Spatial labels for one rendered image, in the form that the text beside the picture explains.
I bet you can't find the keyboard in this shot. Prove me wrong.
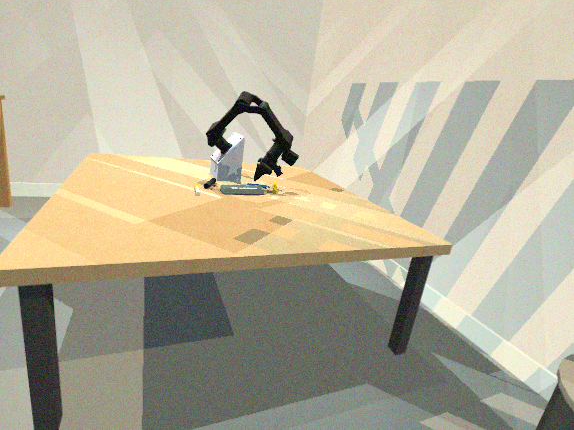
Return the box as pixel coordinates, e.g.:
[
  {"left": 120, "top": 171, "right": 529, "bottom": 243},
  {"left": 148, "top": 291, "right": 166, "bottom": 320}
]
[{"left": 220, "top": 184, "right": 265, "bottom": 195}]

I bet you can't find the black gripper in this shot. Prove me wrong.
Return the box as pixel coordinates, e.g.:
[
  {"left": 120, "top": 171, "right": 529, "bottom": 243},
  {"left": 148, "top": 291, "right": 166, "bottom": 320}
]
[{"left": 253, "top": 150, "right": 279, "bottom": 181}]

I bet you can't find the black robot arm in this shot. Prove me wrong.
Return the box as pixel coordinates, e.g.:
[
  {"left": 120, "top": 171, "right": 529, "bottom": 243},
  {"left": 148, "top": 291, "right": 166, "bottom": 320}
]
[{"left": 206, "top": 91, "right": 299, "bottom": 166}]

